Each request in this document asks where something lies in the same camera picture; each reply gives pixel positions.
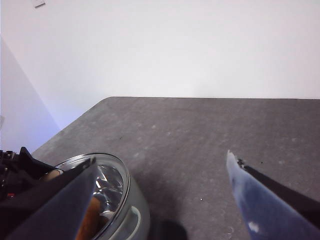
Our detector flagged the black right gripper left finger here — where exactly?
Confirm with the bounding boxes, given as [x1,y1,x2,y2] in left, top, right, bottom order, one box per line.
[0,156,97,240]

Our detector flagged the brown potato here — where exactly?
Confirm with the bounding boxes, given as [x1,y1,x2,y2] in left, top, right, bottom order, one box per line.
[75,194,103,240]

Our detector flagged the glass lid with green knob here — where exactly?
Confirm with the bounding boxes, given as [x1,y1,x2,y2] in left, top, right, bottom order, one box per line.
[39,152,132,240]

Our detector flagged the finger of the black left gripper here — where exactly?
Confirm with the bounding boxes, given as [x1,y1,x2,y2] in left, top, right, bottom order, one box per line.
[19,146,62,181]

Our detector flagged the pale green electric steamer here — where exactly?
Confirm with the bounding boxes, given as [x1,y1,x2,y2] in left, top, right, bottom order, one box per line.
[109,174,151,240]

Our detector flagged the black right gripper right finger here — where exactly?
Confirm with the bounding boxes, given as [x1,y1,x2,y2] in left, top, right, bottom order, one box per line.
[226,149,320,240]

